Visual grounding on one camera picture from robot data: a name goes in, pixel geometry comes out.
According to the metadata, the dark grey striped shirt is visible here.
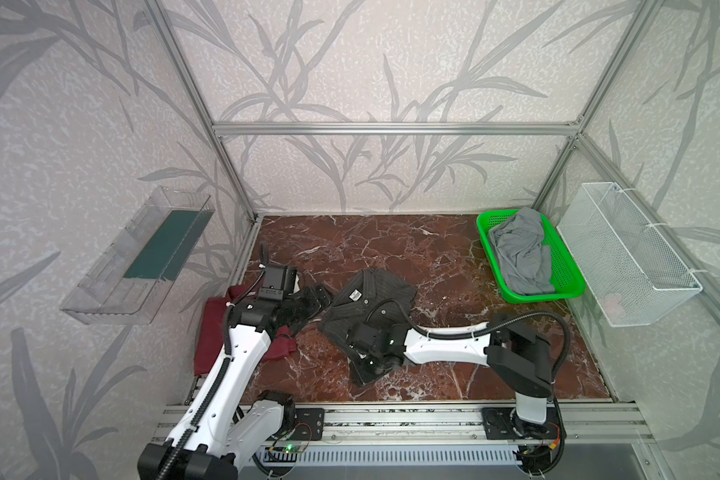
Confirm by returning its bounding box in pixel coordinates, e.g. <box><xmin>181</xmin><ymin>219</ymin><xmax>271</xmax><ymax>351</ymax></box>
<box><xmin>318</xmin><ymin>269</ymin><xmax>417</xmax><ymax>386</ymax></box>

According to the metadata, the green plastic basket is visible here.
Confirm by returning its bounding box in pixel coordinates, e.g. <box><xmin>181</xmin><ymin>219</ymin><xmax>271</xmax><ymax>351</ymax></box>
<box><xmin>476</xmin><ymin>209</ymin><xmax>585</xmax><ymax>304</ymax></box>

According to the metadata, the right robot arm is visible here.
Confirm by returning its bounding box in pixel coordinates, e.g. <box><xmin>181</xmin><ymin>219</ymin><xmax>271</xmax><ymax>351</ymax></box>
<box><xmin>340</xmin><ymin>311</ymin><xmax>571</xmax><ymax>444</ymax></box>

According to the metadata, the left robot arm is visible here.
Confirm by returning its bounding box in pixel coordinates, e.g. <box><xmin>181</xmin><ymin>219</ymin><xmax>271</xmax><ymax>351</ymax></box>
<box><xmin>137</xmin><ymin>265</ymin><xmax>332</xmax><ymax>479</ymax></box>

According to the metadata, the maroon folded shirt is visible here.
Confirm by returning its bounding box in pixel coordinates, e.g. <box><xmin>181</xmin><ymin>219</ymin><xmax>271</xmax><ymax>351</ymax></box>
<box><xmin>193</xmin><ymin>285</ymin><xmax>298</xmax><ymax>376</ymax></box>

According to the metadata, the light grey shirt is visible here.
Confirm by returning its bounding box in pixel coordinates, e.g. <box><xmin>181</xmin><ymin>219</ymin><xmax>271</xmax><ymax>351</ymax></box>
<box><xmin>489</xmin><ymin>207</ymin><xmax>555</xmax><ymax>296</ymax></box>

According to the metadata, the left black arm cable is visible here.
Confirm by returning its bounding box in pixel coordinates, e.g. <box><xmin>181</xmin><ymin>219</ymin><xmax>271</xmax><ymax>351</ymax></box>
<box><xmin>155</xmin><ymin>242</ymin><xmax>271</xmax><ymax>480</ymax></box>

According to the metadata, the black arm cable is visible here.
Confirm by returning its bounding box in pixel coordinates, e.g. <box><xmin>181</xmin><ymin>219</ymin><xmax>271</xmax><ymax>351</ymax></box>
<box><xmin>363</xmin><ymin>297</ymin><xmax>572</xmax><ymax>475</ymax></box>
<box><xmin>155</xmin><ymin>242</ymin><xmax>271</xmax><ymax>480</ymax></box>

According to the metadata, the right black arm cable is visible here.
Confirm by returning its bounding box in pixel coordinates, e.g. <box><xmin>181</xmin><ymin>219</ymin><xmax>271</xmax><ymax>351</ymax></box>
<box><xmin>363</xmin><ymin>297</ymin><xmax>572</xmax><ymax>475</ymax></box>

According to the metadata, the clear plastic wall bin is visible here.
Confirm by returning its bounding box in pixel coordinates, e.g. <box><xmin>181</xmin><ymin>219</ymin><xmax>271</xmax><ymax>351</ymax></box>
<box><xmin>60</xmin><ymin>187</ymin><xmax>215</xmax><ymax>325</ymax></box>

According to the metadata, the aluminium cage frame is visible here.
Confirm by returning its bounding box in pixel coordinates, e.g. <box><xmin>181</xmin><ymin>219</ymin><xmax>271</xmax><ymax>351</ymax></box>
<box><xmin>144</xmin><ymin>1</ymin><xmax>701</xmax><ymax>269</ymax></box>

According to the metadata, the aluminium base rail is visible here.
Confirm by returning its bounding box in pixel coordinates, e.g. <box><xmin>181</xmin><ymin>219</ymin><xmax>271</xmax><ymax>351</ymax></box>
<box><xmin>149</xmin><ymin>401</ymin><xmax>655</xmax><ymax>448</ymax></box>

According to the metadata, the white wire wall basket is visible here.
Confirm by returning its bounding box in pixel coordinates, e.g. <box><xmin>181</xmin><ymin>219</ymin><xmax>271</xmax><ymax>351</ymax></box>
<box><xmin>558</xmin><ymin>182</ymin><xmax>703</xmax><ymax>328</ymax></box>

